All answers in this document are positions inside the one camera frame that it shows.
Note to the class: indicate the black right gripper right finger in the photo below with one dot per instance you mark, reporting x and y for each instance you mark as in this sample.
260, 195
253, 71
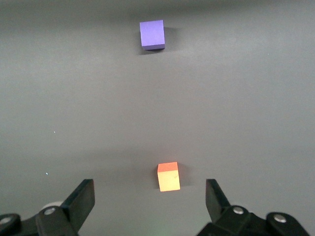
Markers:
221, 211

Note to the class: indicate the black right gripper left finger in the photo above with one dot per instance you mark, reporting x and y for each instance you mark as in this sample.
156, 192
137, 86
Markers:
73, 209

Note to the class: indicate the orange foam block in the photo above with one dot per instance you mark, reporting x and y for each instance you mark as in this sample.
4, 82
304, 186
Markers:
168, 180

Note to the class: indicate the purple foam block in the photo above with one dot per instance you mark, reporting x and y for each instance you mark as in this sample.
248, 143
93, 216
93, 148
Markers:
152, 34

